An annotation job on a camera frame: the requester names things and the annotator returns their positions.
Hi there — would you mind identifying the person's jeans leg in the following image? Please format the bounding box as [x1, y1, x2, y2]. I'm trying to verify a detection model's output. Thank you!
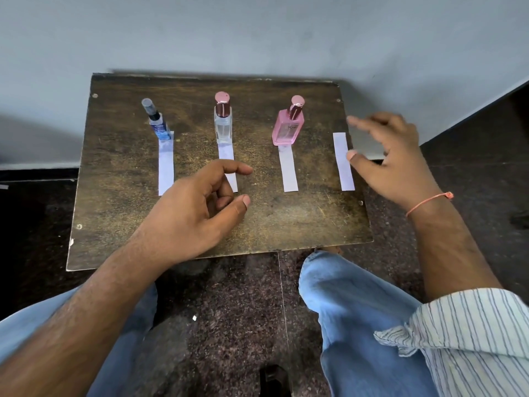
[0, 283, 158, 397]
[298, 251, 439, 397]

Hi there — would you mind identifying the person's right hand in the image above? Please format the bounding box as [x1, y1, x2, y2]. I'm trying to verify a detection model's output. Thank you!
[346, 112, 442, 211]

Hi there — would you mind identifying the clear perfume bottle pink cap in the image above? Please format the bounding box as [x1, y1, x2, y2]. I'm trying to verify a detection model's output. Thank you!
[214, 92, 233, 145]

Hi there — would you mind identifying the person's right jeans leg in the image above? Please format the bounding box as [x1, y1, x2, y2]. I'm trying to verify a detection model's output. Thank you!
[298, 251, 439, 397]

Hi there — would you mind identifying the striped white shirt sleeve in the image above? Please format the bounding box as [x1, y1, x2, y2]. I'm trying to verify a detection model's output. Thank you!
[374, 288, 529, 397]

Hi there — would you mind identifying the black shoe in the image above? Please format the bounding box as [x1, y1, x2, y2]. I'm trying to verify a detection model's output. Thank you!
[259, 364, 292, 397]

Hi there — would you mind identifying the pink thread bracelet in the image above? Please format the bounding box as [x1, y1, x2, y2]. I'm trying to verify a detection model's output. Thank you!
[405, 192, 454, 218]

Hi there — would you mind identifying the person's left forearm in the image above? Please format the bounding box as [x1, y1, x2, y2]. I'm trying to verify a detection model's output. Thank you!
[0, 233, 182, 397]

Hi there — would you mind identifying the person's right forearm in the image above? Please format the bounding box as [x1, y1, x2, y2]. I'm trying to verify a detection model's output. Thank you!
[407, 193, 504, 304]

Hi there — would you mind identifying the person's left hand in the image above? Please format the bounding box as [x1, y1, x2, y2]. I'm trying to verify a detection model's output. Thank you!
[138, 160, 254, 271]

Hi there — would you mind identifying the white paper strip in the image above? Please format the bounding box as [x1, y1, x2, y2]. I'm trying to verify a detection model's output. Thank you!
[158, 131, 175, 197]
[333, 132, 355, 192]
[278, 145, 299, 192]
[218, 142, 239, 193]

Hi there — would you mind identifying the blue perfume bottle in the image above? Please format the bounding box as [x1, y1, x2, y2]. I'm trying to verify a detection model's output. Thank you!
[141, 98, 172, 141]

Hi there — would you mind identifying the person's left jeans leg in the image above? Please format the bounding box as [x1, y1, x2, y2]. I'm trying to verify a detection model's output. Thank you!
[0, 283, 158, 397]

